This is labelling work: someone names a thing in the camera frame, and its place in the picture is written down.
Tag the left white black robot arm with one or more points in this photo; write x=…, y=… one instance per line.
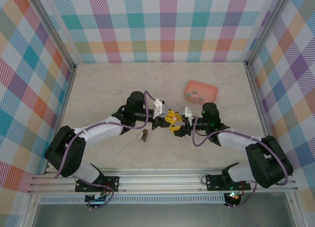
x=98, y=129

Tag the taupe mini stapler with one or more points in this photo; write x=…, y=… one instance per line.
x=145, y=136

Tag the small electronics board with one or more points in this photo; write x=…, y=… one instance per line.
x=233, y=198
x=97, y=199

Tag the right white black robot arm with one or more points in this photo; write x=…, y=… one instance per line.
x=233, y=140

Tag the pink plastic tray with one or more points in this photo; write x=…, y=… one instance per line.
x=206, y=89

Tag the aluminium frame side rail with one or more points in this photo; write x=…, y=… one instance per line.
x=257, y=99

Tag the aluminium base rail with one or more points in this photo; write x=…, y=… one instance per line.
x=160, y=181

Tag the aluminium frame corner post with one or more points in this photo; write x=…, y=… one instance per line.
x=264, y=27
x=54, y=30

